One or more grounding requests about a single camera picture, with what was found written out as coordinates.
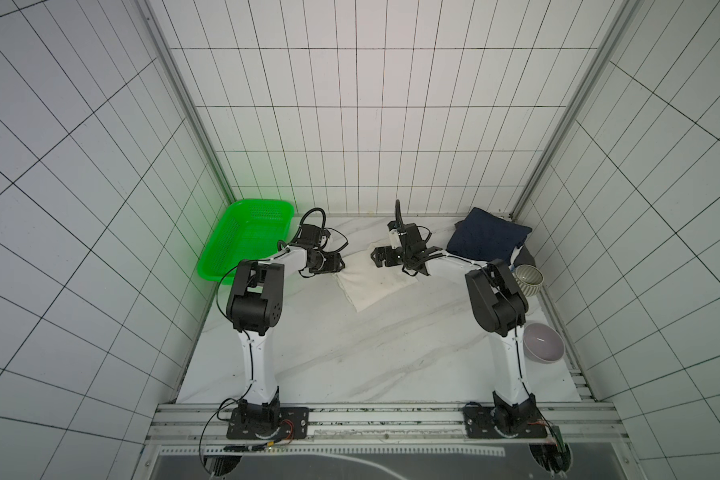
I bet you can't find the white t shirt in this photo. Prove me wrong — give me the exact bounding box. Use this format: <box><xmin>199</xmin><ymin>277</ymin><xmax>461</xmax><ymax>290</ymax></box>
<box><xmin>335</xmin><ymin>242</ymin><xmax>418</xmax><ymax>312</ymax></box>

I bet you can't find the green plastic basket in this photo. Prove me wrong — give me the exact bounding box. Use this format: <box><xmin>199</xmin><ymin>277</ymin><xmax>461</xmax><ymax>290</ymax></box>
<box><xmin>197</xmin><ymin>199</ymin><xmax>295</xmax><ymax>284</ymax></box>

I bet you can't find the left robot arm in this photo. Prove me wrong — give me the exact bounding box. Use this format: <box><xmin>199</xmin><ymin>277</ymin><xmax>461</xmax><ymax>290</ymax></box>
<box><xmin>224</xmin><ymin>224</ymin><xmax>346</xmax><ymax>428</ymax></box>

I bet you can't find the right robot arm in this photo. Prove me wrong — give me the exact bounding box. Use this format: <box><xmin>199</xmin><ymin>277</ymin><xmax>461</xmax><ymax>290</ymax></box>
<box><xmin>371</xmin><ymin>218</ymin><xmax>538</xmax><ymax>438</ymax></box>

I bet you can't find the folded navy t shirt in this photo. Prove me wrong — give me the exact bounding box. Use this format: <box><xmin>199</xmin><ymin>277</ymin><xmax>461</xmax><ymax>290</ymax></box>
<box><xmin>446</xmin><ymin>207</ymin><xmax>532</xmax><ymax>263</ymax></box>

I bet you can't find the ribbed white cup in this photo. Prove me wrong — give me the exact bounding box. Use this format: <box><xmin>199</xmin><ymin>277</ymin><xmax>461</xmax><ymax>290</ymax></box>
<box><xmin>513</xmin><ymin>264</ymin><xmax>544</xmax><ymax>297</ymax></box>

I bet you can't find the grey round dish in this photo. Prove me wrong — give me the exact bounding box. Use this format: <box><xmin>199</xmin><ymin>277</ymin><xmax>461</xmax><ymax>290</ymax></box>
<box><xmin>523</xmin><ymin>322</ymin><xmax>566</xmax><ymax>364</ymax></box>

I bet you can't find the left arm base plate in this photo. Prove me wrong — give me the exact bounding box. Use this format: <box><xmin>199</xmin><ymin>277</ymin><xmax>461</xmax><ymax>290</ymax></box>
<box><xmin>226</xmin><ymin>405</ymin><xmax>310</xmax><ymax>441</ymax></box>

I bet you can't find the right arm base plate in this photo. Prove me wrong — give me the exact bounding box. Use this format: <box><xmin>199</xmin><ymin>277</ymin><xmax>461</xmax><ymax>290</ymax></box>
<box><xmin>462</xmin><ymin>402</ymin><xmax>548</xmax><ymax>440</ymax></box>

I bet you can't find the aluminium mounting rail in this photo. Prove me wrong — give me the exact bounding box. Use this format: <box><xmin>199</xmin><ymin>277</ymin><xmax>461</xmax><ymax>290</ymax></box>
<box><xmin>146</xmin><ymin>402</ymin><xmax>628</xmax><ymax>456</ymax></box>

